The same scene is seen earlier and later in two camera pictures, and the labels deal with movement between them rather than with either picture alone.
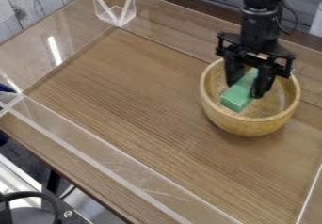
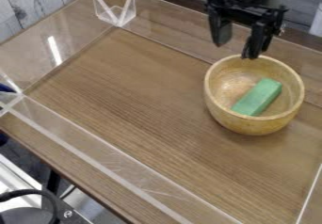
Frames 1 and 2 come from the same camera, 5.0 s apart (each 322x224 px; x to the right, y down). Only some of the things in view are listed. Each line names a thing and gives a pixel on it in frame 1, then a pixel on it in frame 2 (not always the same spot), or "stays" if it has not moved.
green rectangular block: [238, 95] -> [258, 97]
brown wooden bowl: [266, 114] stays
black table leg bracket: [52, 188] stays
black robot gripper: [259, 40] -> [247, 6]
